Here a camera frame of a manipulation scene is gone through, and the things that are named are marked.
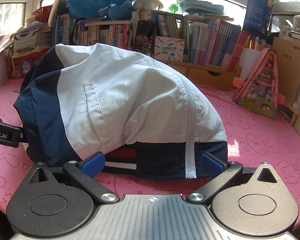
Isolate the beige rolled paper tube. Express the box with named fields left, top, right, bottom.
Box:
left=47, top=0, right=63, bottom=28

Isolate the white paper board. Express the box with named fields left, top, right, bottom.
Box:
left=240, top=47, right=264, bottom=80

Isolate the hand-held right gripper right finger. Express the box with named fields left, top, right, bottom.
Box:
left=186, top=152, right=278, bottom=204

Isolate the white and navy zip jacket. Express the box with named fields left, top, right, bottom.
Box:
left=14, top=42, right=228, bottom=180

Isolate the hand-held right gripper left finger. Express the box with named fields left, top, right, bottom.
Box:
left=27, top=151, right=120, bottom=204

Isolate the red woven basket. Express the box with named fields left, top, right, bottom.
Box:
left=31, top=5, right=53, bottom=17

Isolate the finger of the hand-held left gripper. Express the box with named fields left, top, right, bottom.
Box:
left=0, top=116, right=28, bottom=148

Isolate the black strap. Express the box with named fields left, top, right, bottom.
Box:
left=69, top=19, right=87, bottom=47

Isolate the green plant toy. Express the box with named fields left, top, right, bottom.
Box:
left=168, top=3, right=182, bottom=14

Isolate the black smartphone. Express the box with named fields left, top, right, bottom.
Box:
left=135, top=20, right=157, bottom=57

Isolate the folded teal cloth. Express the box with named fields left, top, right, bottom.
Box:
left=176, top=0, right=225, bottom=15

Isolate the pink toy house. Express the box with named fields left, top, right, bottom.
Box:
left=232, top=47, right=286, bottom=119

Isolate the tall blue box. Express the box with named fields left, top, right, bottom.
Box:
left=242, top=0, right=274, bottom=33

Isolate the stack of papers and booklets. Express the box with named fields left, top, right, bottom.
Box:
left=11, top=21, right=53, bottom=55

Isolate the white pencil-print box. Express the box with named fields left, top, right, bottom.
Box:
left=154, top=36, right=185, bottom=62

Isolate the wooden desk organiser with drawers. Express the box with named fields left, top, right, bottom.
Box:
left=162, top=59, right=243, bottom=91

